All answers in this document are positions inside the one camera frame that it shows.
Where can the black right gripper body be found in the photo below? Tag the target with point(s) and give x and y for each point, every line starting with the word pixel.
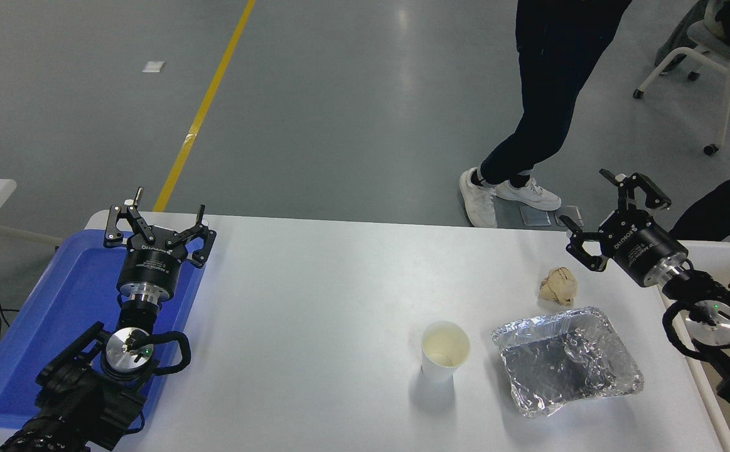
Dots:
pixel 644 248

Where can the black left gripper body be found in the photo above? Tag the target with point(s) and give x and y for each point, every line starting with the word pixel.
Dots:
pixel 148 267

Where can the white paper cup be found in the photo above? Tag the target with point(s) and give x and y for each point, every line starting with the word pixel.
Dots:
pixel 443 351

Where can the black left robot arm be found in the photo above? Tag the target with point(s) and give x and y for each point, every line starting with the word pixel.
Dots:
pixel 76 402

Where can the crumpled tan paper ball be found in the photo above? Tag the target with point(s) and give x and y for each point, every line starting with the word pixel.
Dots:
pixel 558 285

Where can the grey metal floor plate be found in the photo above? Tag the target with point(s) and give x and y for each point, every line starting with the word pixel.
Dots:
pixel 535 216

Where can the person with tan shoes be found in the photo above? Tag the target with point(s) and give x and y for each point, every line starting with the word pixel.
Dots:
pixel 729 207

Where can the blue plastic tray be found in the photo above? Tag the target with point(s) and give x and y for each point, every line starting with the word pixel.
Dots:
pixel 57 314

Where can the silver foil tray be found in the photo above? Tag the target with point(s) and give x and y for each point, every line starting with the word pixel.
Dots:
pixel 565 364

